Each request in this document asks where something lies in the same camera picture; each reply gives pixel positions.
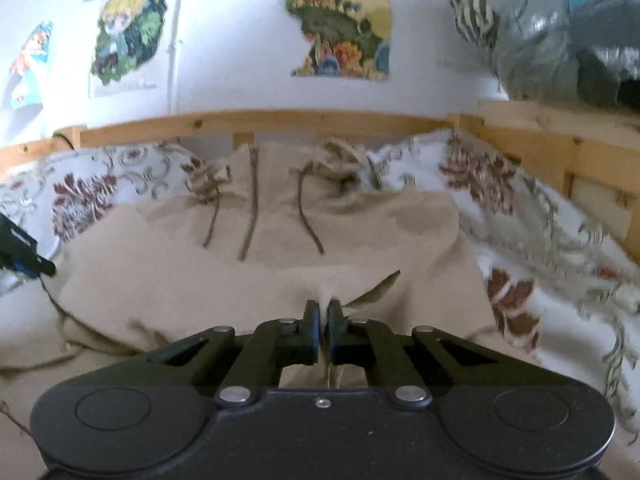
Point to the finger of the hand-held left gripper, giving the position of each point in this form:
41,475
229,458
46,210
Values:
22,255

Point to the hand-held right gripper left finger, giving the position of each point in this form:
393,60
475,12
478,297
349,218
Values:
311,332

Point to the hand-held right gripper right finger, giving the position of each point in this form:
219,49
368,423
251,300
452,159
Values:
335,332

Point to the beige cloth garment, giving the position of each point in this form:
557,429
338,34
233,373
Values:
210,280

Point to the grey plastic bag of clothes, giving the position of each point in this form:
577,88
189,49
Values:
545,25

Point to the floral white bedspread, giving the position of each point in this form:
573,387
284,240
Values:
540,260

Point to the striped cloth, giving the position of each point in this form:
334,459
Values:
475,17

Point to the dark cloth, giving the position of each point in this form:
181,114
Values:
602,82

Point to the small torn cartoon wall poster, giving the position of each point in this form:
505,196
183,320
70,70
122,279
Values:
31,67

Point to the wooden bed frame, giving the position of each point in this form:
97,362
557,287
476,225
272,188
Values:
310,127

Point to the green cartoon wall poster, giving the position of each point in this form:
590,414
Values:
127,35

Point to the landscape wall poster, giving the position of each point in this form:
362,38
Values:
340,20

